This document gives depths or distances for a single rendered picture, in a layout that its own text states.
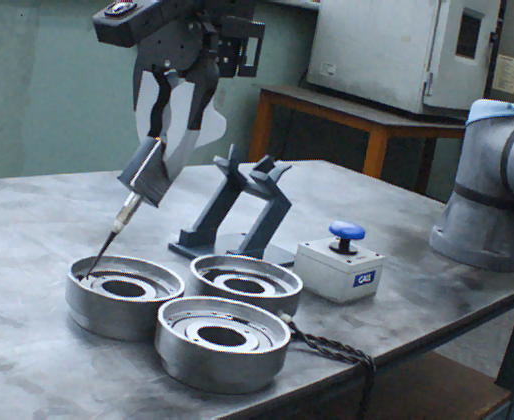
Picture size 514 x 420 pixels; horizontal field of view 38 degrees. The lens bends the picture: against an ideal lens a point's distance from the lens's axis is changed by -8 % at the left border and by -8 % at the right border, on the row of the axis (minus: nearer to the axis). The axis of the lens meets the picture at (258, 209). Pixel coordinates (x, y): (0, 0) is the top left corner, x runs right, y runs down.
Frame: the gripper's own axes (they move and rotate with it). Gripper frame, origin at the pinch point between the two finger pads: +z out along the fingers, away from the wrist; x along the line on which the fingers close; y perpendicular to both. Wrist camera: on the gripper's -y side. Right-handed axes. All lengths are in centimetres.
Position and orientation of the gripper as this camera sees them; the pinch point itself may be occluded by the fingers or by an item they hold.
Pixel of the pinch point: (157, 161)
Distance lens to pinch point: 71.8
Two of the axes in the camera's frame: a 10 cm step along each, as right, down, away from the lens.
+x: -7.4, -3.0, 6.0
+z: -1.8, 9.5, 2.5
